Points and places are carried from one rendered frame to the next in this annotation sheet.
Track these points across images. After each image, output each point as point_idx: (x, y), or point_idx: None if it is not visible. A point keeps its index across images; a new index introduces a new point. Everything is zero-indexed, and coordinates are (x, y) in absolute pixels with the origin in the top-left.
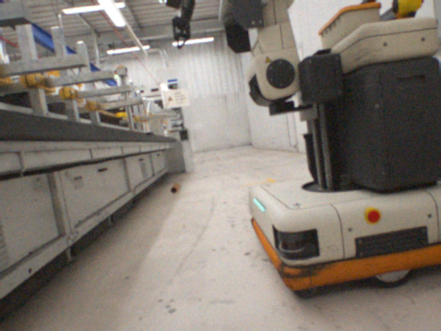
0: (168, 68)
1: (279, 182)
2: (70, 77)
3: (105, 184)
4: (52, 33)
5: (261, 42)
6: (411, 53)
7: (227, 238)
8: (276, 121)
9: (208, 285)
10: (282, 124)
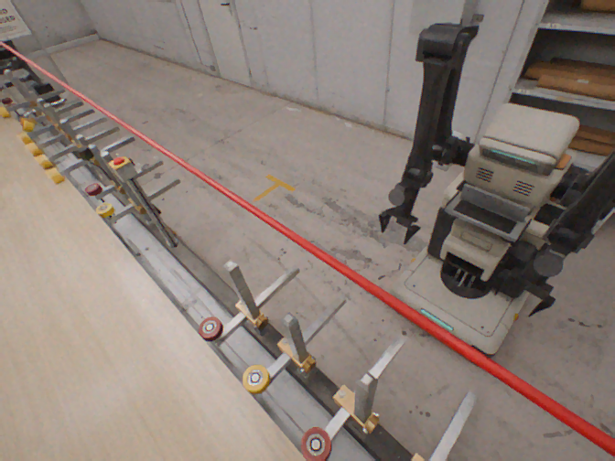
0: None
1: (413, 274)
2: (378, 377)
3: None
4: (290, 331)
5: (498, 251)
6: None
7: (366, 318)
8: (159, 14)
9: (419, 380)
10: (176, 25)
